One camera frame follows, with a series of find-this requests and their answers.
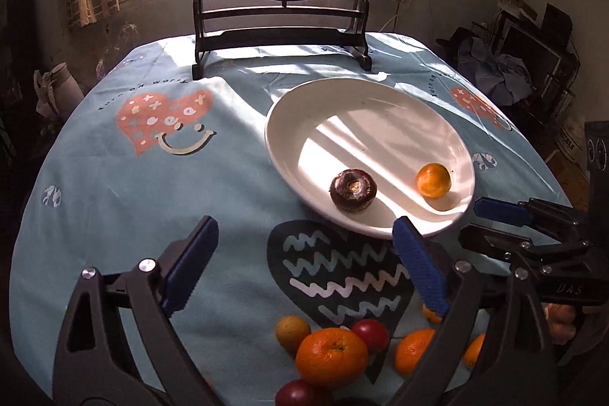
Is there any white oval plate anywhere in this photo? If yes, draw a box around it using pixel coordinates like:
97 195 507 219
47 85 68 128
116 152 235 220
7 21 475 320
265 78 476 239

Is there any large dimpled orange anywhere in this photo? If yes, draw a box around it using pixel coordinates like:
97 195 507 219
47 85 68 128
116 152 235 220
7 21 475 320
295 328 368 390

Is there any dark red plum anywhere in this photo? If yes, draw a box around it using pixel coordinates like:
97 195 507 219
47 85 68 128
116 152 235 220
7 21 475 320
274 379 333 406

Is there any dark purple mangosteen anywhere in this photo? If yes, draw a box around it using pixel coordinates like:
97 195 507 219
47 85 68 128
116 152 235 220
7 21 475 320
329 169 378 212

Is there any white kettle jug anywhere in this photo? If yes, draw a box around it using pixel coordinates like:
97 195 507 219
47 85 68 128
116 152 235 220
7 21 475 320
33 62 84 121

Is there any yellow-brown small fruit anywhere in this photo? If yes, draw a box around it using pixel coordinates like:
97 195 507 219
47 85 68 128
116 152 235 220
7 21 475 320
274 315 311 353

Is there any smooth orange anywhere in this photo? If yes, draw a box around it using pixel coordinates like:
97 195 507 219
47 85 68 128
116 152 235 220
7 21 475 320
394 329 435 376

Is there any small orange tangerine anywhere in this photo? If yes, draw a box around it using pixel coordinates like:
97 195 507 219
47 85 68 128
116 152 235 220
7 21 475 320
462 334 485 370

